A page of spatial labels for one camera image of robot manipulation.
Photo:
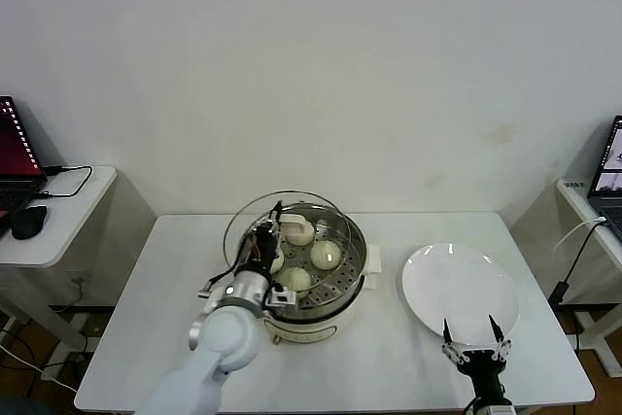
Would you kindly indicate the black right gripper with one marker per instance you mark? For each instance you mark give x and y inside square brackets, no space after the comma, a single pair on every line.
[481,366]

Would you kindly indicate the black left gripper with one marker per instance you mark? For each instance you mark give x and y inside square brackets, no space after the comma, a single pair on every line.
[260,250]

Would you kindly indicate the glass pot lid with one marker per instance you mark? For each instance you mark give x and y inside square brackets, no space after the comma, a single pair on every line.
[296,225]

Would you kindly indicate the white steamed baozi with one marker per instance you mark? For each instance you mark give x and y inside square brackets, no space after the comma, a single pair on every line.
[325,255]
[299,241]
[278,264]
[295,281]

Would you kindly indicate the black computer mouse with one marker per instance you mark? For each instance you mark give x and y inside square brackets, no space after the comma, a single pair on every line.
[29,223]

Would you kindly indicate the stainless steel steamer basket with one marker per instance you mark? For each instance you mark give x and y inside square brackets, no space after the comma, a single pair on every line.
[355,250]

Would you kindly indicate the white round plate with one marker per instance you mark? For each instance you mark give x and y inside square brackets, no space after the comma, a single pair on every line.
[461,288]

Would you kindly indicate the cream electric cooker pot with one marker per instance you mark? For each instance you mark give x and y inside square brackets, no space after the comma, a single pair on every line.
[311,330]

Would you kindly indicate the black open laptop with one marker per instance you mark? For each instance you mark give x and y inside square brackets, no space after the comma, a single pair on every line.
[14,152]
[610,167]

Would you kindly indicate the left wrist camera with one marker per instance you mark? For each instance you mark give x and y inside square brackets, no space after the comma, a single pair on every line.
[282,298]

